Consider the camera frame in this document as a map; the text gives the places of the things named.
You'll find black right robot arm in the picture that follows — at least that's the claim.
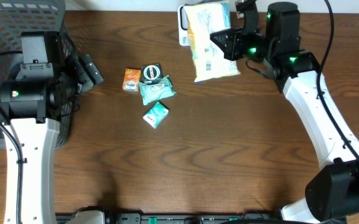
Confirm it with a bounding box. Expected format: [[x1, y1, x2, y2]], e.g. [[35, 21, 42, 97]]
[[210, 1, 359, 223]]

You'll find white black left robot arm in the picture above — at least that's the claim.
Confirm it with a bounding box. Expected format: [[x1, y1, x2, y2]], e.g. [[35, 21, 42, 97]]
[[0, 31, 103, 223]]

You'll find round green white item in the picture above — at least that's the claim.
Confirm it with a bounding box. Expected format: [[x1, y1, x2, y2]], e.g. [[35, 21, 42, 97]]
[[141, 63, 163, 85]]

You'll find white barcode scanner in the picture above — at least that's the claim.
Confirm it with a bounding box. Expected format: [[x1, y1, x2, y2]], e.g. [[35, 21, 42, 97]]
[[177, 4, 189, 47]]

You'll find mint green snack pouch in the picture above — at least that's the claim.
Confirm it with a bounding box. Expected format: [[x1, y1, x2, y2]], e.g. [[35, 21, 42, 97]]
[[139, 75, 177, 106]]

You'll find orange tissue pack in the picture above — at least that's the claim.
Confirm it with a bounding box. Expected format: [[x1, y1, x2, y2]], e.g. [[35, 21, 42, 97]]
[[123, 68, 141, 91]]

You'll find dark grey plastic basket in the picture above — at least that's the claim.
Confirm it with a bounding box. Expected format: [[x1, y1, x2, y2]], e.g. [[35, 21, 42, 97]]
[[0, 0, 78, 86]]

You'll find yellow white snack bag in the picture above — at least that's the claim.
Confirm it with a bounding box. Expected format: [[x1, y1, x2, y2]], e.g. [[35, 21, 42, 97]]
[[184, 1, 240, 83]]

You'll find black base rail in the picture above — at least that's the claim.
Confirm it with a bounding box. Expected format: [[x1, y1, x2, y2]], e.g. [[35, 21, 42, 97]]
[[56, 212, 282, 224]]

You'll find green tissue pack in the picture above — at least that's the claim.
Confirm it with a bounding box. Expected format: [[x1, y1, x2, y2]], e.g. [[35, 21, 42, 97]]
[[142, 102, 169, 129]]

